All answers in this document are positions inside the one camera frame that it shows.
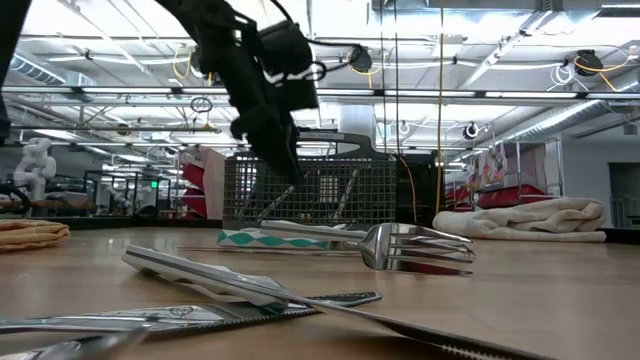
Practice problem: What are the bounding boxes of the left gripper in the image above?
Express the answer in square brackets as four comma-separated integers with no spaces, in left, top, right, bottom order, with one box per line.
[197,12,306,186]

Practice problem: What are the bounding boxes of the grey plastic silverware basket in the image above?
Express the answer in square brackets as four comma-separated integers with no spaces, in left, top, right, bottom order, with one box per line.
[222,130,399,231]

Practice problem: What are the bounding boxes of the red storage bin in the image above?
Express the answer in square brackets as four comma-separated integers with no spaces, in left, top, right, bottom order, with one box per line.
[179,162,209,219]

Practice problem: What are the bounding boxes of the black cabinet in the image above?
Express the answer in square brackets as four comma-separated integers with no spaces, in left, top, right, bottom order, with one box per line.
[394,152,442,227]

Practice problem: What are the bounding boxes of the white robot figure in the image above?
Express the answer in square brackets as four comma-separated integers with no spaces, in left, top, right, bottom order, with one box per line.
[12,137,59,202]

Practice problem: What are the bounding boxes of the metal rack with red bins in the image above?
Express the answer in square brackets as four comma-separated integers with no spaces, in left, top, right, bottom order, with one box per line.
[444,137,566,212]

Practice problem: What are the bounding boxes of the white folded towel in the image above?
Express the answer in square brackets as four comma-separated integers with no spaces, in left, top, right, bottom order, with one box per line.
[432,196,608,245]

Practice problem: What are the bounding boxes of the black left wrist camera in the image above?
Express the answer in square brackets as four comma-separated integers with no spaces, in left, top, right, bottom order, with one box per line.
[257,20,321,112]

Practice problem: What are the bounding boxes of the silver knife teal patterned handle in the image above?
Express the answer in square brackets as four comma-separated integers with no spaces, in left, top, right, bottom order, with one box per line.
[121,243,561,360]
[0,291,384,337]

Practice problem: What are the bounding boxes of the yellow cable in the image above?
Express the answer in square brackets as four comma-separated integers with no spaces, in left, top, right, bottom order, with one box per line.
[398,155,419,225]

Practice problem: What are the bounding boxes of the silver spoon teal patterned handle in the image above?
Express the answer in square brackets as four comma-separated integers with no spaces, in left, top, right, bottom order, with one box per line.
[0,327,151,360]

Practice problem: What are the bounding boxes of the silver ventilation duct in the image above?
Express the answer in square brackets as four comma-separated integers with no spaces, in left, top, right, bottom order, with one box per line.
[492,82,640,147]

